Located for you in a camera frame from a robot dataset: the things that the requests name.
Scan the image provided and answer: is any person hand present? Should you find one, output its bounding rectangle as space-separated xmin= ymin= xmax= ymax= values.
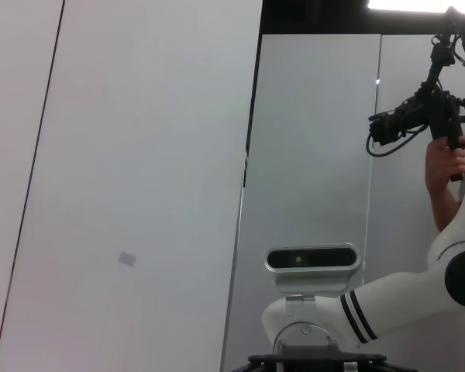
xmin=425 ymin=133 xmax=465 ymax=189

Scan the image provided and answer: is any black video camera rig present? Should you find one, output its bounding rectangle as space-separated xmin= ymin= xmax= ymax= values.
xmin=366 ymin=5 xmax=465 ymax=183

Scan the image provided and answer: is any person forearm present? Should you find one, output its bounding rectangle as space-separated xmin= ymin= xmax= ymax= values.
xmin=425 ymin=180 xmax=463 ymax=234

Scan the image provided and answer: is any ceiling light panel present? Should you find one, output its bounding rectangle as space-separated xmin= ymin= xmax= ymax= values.
xmin=366 ymin=0 xmax=465 ymax=12

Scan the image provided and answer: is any black robot torso plate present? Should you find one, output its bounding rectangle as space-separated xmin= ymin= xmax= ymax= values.
xmin=247 ymin=346 xmax=389 ymax=372

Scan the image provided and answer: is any silver head camera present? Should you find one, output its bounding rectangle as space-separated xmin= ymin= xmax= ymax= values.
xmin=263 ymin=243 xmax=361 ymax=274

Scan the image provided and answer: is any white head camera mount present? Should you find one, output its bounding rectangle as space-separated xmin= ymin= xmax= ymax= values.
xmin=273 ymin=270 xmax=357 ymax=298

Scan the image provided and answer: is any clear neck bracket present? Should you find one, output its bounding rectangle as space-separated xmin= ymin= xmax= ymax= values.
xmin=274 ymin=294 xmax=340 ymax=350

